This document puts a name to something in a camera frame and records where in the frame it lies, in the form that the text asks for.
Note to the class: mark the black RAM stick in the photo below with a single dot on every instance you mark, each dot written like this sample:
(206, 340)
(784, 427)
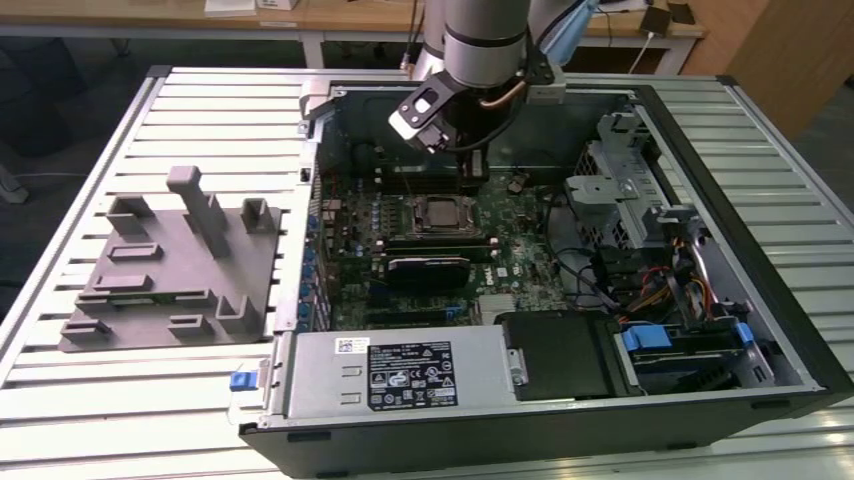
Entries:
(441, 254)

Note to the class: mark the CPU socket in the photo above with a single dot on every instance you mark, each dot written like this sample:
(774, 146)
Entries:
(415, 229)

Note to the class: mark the round coin cell battery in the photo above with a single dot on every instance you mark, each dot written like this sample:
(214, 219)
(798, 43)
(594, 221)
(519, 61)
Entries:
(514, 186)

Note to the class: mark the black phone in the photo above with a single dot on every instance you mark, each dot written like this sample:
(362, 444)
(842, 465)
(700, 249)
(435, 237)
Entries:
(657, 21)

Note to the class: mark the black open PC case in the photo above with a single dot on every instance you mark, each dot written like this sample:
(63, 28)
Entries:
(467, 440)

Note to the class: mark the blue case latch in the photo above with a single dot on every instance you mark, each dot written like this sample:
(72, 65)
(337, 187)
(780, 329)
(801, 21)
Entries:
(243, 381)

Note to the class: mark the silver chipset heatsink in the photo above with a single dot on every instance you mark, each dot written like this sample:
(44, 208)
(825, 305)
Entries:
(497, 305)

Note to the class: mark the hard disk in blue carrier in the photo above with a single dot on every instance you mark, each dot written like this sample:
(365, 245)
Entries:
(644, 342)

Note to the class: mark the white box black print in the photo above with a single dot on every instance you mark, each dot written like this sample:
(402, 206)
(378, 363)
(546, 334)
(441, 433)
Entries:
(277, 4)

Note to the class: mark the black plastic cover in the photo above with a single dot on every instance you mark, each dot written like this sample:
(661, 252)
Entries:
(561, 355)

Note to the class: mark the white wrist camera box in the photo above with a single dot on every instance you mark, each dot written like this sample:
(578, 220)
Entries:
(547, 94)

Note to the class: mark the wooden cabinet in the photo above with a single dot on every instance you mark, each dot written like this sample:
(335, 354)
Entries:
(788, 60)

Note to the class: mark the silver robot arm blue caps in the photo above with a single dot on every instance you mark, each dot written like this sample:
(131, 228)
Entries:
(487, 50)

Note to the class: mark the silver CPU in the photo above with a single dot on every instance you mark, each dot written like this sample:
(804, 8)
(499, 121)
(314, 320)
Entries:
(446, 212)

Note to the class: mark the black graphics card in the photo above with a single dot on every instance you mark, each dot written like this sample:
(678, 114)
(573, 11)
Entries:
(427, 275)

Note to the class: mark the metal locking lever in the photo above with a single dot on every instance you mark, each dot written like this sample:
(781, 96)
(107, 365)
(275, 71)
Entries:
(410, 186)

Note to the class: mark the green RAM stick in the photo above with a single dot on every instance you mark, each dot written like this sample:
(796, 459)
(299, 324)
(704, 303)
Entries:
(143, 298)

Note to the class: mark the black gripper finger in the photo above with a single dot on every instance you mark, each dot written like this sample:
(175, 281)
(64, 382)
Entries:
(474, 172)

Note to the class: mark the grey parts rack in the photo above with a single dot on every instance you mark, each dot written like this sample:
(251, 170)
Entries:
(180, 260)

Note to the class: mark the white wrist camera black face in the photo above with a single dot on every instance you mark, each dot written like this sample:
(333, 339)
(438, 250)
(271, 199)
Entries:
(417, 107)

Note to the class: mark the wooden desk white legs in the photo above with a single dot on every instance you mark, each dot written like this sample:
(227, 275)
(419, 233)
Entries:
(241, 22)

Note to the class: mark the metal drive cage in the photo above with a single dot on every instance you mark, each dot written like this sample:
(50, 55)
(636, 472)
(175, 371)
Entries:
(601, 192)

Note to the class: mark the green motherboard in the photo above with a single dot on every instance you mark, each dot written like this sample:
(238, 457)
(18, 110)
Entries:
(527, 280)

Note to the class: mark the black flat device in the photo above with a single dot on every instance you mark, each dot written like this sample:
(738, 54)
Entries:
(682, 12)

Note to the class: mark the white furniture foot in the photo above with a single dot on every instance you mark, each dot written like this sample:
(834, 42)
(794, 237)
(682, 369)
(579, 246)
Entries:
(14, 190)

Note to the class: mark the silver power supply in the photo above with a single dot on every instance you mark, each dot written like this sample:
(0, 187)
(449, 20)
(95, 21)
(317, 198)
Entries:
(321, 370)

